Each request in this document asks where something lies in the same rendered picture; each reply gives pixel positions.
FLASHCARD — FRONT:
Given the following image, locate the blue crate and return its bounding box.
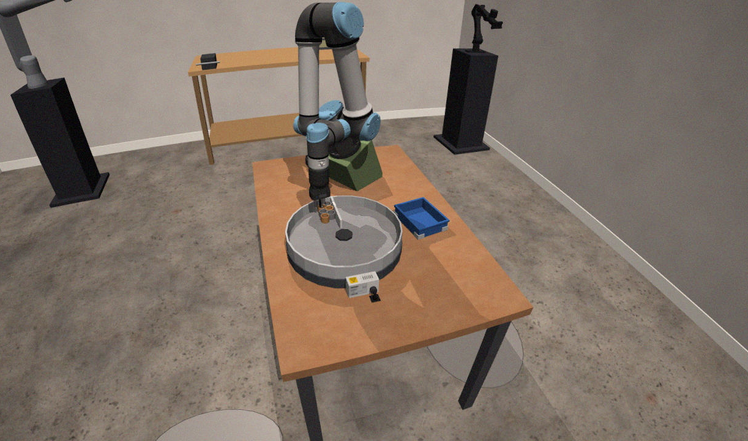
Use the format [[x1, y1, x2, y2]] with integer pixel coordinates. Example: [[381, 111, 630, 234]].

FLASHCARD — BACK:
[[394, 197, 450, 240]]

